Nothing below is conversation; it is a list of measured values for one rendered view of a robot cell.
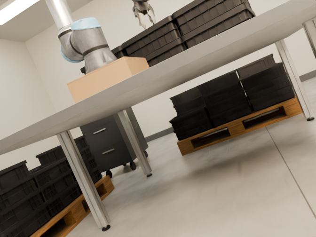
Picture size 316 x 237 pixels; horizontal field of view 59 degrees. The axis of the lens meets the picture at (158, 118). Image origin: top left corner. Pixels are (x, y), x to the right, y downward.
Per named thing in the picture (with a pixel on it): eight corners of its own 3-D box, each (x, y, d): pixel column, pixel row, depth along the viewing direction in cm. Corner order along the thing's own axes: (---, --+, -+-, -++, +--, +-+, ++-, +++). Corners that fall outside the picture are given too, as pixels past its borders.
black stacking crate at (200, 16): (245, 4, 111) (233, -22, 110) (181, 39, 125) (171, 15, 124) (255, 14, 146) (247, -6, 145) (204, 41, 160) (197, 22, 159)
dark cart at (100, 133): (136, 170, 308) (103, 96, 304) (103, 182, 322) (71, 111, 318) (152, 154, 367) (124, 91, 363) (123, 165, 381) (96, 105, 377)
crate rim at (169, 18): (172, 19, 124) (170, 14, 124) (121, 49, 139) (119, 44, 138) (198, 25, 160) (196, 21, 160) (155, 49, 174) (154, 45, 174)
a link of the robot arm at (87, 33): (89, 47, 109) (75, 14, 108) (75, 59, 119) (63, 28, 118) (113, 42, 116) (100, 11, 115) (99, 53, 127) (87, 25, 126)
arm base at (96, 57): (114, 64, 109) (104, 40, 108) (81, 79, 112) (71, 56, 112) (125, 65, 123) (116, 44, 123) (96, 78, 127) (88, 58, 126)
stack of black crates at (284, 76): (290, 94, 279) (278, 62, 278) (297, 96, 251) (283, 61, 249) (251, 108, 291) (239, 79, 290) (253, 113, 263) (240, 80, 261)
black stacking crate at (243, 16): (256, 30, 111) (244, 2, 111) (190, 62, 125) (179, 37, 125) (263, 34, 147) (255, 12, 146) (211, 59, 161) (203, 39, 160)
